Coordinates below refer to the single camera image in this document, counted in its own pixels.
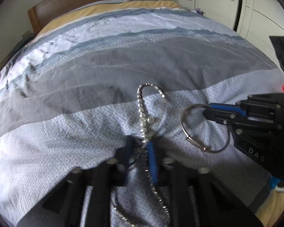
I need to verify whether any large silver bangle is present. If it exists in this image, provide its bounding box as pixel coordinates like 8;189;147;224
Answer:
181;104;230;153

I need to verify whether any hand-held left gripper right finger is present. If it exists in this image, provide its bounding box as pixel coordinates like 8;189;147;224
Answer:
145;141;265;227

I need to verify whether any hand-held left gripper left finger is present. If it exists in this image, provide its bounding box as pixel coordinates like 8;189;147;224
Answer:
18;139;136;227

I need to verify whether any teal cloth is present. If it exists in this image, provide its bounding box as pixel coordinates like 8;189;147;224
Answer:
12;33;36;55

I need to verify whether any silver chain necklace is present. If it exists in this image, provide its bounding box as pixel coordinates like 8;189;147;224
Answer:
114;82;171;227

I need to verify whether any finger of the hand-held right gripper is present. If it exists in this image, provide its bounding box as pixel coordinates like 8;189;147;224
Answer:
203;109;283;138
209;95;283;118

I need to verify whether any striped duvet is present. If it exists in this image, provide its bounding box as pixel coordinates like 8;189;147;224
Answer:
0;0;284;225

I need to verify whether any white wardrobe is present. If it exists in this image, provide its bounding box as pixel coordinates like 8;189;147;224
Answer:
194;0;284;50

